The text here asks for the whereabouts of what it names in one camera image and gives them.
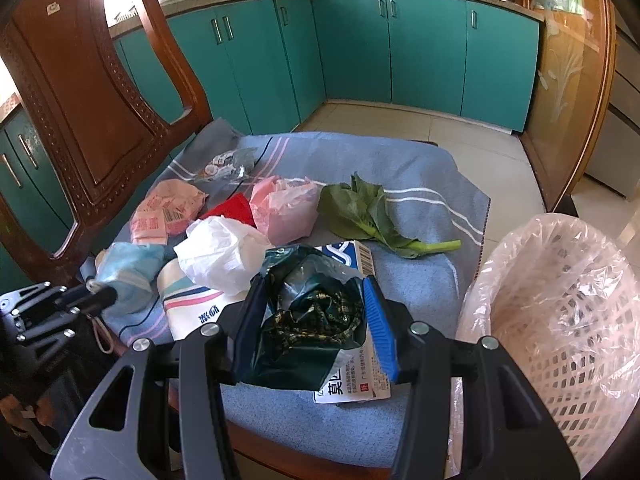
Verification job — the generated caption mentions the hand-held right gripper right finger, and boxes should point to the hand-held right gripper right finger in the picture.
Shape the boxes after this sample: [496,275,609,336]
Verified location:
[362,277,583,480]

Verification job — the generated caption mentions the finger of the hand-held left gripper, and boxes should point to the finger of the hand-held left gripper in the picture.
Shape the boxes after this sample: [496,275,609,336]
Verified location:
[15,287,118,356]
[0,282,68,318]

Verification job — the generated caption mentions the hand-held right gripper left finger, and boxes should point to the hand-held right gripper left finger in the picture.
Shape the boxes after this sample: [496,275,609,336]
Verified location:
[50,275,271,480]

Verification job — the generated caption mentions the blue face mask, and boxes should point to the blue face mask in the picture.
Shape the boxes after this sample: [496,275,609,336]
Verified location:
[92,241,168,356]

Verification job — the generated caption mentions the dark green snack bag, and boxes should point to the dark green snack bag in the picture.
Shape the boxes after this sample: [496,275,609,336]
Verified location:
[232,245,376,391]

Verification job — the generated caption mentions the white plastic bag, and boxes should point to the white plastic bag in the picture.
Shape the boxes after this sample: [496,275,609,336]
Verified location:
[174,216,268,297]

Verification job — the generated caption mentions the white blue medicine box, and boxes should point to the white blue medicine box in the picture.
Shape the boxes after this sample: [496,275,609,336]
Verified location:
[310,240,393,406]

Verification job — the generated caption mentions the pink lattice waste basket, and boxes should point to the pink lattice waste basket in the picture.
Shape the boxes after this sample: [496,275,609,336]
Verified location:
[455,213,640,478]

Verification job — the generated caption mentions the clear plastic bin liner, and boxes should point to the clear plastic bin liner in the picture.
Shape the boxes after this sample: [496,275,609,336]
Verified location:
[450,213,640,478]

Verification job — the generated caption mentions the striped white tissue pack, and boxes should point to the striped white tissue pack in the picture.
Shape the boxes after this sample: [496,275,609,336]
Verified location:
[156,260,251,346]

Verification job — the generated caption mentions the blue striped towel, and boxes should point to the blue striped towel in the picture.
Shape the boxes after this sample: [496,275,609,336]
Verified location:
[95,119,493,453]

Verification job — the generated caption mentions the red snack packet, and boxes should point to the red snack packet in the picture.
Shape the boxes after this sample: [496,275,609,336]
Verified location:
[199,193,256,228]

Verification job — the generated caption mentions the pink plastic bag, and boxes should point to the pink plastic bag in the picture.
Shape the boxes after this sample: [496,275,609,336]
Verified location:
[249,175,321,246]

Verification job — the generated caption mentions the pink paper packet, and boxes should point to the pink paper packet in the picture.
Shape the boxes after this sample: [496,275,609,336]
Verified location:
[130,179,210,246]

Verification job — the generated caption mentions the green vegetable leaf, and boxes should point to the green vegetable leaf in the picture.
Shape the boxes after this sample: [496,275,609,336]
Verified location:
[316,172,462,260]

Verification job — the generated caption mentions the clear snack wrapper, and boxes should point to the clear snack wrapper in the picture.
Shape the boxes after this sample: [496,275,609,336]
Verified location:
[192,147,258,183]

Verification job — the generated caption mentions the carved wooden chair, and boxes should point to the carved wooden chair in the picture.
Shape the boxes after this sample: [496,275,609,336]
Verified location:
[0,0,216,281]

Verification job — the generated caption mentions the teal kitchen cabinets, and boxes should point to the teal kitchen cabinets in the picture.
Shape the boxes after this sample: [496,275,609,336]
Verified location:
[0,0,546,281]

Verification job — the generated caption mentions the wooden glass door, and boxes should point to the wooden glass door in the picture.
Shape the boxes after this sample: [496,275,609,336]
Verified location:
[510,0,618,211]

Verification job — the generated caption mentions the silver refrigerator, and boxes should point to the silver refrigerator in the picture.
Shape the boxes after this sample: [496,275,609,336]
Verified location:
[585,25,640,201]

